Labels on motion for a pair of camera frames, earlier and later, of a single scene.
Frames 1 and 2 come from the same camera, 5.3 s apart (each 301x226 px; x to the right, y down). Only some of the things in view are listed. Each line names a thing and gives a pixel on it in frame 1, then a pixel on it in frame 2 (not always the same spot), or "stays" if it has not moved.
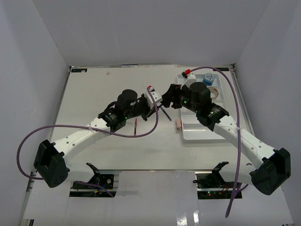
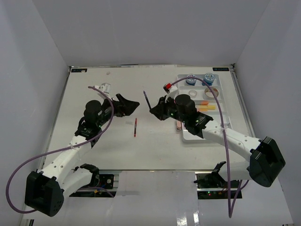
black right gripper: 171,95 to 159,111
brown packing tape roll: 215,91 stays
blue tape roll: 209,78 stays
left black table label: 78,70 stays
